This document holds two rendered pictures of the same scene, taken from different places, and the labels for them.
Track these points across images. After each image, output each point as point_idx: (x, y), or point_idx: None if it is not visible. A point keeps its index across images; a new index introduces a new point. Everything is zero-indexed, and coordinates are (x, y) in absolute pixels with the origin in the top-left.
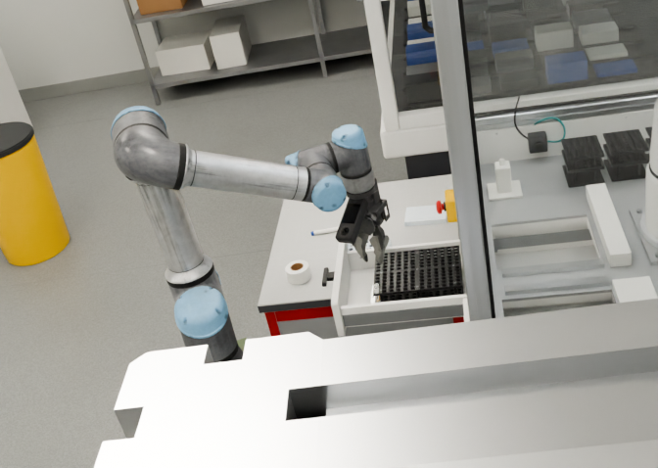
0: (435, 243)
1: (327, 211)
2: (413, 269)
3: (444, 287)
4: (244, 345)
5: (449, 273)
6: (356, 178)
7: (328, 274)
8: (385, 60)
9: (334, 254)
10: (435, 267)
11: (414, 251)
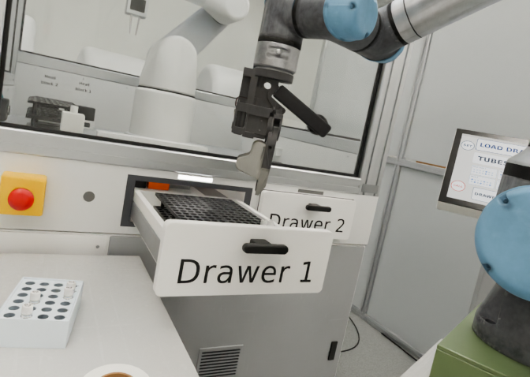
0: (146, 201)
1: (390, 61)
2: (213, 210)
3: (238, 204)
4: (453, 341)
5: (212, 200)
6: (258, 65)
7: (263, 242)
8: None
9: (1, 373)
10: (205, 203)
11: (170, 207)
